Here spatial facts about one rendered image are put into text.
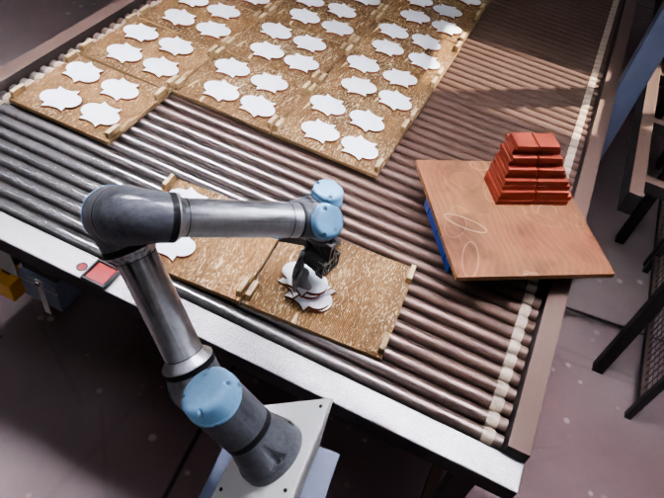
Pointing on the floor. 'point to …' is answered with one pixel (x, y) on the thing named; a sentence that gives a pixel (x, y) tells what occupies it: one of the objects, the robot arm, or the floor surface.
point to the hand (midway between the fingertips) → (304, 277)
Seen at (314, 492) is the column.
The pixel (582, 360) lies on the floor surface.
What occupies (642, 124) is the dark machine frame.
